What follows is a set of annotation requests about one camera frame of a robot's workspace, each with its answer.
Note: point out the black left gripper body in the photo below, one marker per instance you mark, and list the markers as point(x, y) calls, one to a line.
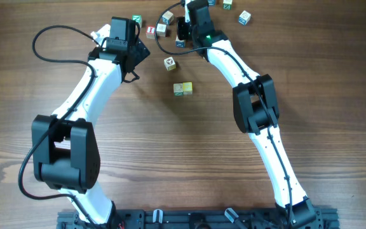
point(133, 49)

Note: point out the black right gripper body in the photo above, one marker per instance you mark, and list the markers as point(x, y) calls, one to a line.
point(194, 35)

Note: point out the blue L block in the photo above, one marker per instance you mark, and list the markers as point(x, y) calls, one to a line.
point(181, 43)

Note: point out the brown circle block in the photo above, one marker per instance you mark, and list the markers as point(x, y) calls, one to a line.
point(170, 63)

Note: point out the green z block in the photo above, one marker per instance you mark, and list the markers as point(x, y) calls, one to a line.
point(178, 89)
point(227, 4)

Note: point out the yellow animal block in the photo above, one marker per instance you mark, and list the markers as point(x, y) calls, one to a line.
point(187, 88)

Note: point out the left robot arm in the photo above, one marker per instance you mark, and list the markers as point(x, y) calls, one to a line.
point(64, 148)

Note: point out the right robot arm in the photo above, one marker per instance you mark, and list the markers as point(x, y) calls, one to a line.
point(256, 113)

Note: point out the blue white back block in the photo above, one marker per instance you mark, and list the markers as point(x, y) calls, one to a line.
point(168, 17)

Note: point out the pale pink block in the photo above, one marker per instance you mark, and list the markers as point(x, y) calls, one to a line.
point(161, 30)

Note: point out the red I block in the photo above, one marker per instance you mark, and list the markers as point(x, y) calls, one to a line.
point(150, 32)

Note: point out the teal green N block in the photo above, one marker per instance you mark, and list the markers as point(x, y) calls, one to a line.
point(138, 19)

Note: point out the blue block far right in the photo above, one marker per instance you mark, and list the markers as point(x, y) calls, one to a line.
point(244, 17)

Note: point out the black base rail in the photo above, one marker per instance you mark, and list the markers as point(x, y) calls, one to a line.
point(256, 218)

